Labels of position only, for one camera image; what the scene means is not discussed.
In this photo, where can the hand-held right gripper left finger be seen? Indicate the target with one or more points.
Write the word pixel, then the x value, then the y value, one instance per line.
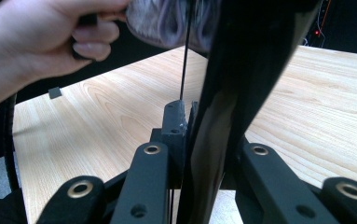
pixel 173 137

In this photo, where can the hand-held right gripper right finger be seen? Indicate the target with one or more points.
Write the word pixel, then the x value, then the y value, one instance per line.
pixel 236 161

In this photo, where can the purple striped cloth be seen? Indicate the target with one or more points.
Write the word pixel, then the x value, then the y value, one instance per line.
pixel 167 21

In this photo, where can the black framed mirror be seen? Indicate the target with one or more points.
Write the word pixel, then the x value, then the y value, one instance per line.
pixel 238 62

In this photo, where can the grey table edge bracket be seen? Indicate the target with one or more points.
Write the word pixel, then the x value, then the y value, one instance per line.
pixel 55 93

